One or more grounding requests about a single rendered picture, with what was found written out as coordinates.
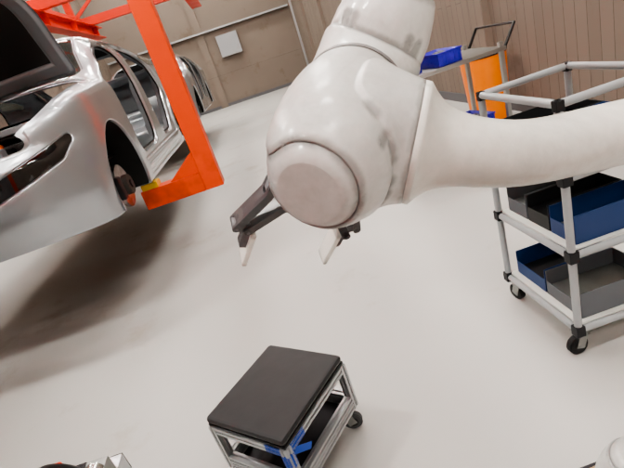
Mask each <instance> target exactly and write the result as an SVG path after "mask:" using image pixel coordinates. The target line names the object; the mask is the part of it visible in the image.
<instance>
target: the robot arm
mask: <svg viewBox="0 0 624 468"><path fill-rule="evenodd" d="M435 8H436V5H435V1H434V0H343V1H342V3H341V4H340V5H339V6H338V8H337V10H336V13H335V15H334V17H333V20H332V22H331V25H330V26H329V27H328V28H327V29H326V31H325V33H324V34H323V37H322V39H321V42H320V45H319V47H318V51H317V54H316V56H315V57H314V59H313V61H312V63H310V64H309V65H308V66H306V67H305V68H304V69H303V70H302V71H301V73H300V74H299V75H298V76H297V77H296V78H295V80H294V81H293V82H292V84H291V85H290V87H289V88H288V90H287V91H286V93H285V94H284V96H283V98H282V100H281V101H280V103H279V105H278V107H277V109H276V111H275V113H274V116H273V118H272V121H271V124H270V126H269V129H268V132H267V136H266V165H267V175H266V177H265V179H264V181H263V183H262V185H261V186H260V187H259V188H258V189H257V190H256V191H255V192H254V193H253V194H252V195H251V196H250V197H249V198H248V199H247V200H246V201H245V202H244V203H243V204H242V205H241V206H240V207H239V208H238V209H237V210H236V211H235V212H234V213H233V214H232V215H231V216H230V217H229V218H230V223H231V227H232V231H233V232H239V235H238V243H239V246H240V250H239V254H240V261H241V265H242V266H243V267H246V266H247V263H248V260H249V257H250V255H251V252H252V249H253V247H254V242H255V239H256V233H255V231H257V230H259V229H260V228H262V227H264V226H265V225H267V224H269V223H270V222H272V221H273V220H275V219H277V218H278V217H280V216H281V215H284V214H285V213H288V214H290V215H291V216H292V217H294V218H295V219H297V220H299V221H301V222H302V223H305V224H307V225H309V226H311V227H314V228H324V229H328V232H327V234H326V236H325V238H324V240H323V242H322V243H321V245H320V247H319V249H318V253H319V256H320V258H321V261H322V264H323V265H327V263H328V261H329V259H330V257H331V256H332V253H333V251H334V249H335V247H338V246H339V245H341V243H342V241H343V240H348V239H350V237H351V236H350V233H349V232H352V231H354V233H359V231H360V230H361V228H360V220H362V219H364V218H366V217H368V216H370V215H372V214H373V213H374V212H375V211H376V210H377V209H379V208H381V207H384V206H386V205H392V204H409V203H410V202H411V201H412V200H414V199H415V198H416V197H418V196H420V195H421V194H423V193H424V192H426V191H428V190H431V189H439V188H511V187H522V186H529V185H535V184H540V183H546V182H551V181H555V180H560V179H564V178H569V177H572V176H580V175H584V174H588V173H592V172H596V171H600V170H604V169H608V168H612V167H617V166H620V165H624V98H623V99H620V100H615V101H611V102H607V103H603V104H599V105H595V106H590V107H587V108H582V109H578V110H571V111H567V112H563V113H558V114H554V115H550V116H545V117H539V118H533V119H524V120H505V119H494V118H487V117H482V116H477V115H473V114H470V113H467V112H464V111H461V110H457V109H456V108H454V107H452V106H451V105H449V104H448V103H447V101H446V100H445V99H443V98H442V97H441V95H440V94H439V92H438V91H437V89H436V86H435V84H434V82H433V81H429V80H425V79H423V78H421V77H419V74H420V71H421V64H422V62H423V58H424V56H425V53H426V51H427V48H428V46H429V41H430V37H431V33H432V29H433V23H434V17H435ZM274 197H275V198H274ZM594 468H624V436H623V437H619V438H615V439H614V440H612V441H611V442H610V443H609V444H608V445H607V446H606V447H605V448H604V449H603V451H602V452H601V454H600V455H599V458H598V460H597V462H596V464H595V467H594Z"/></svg>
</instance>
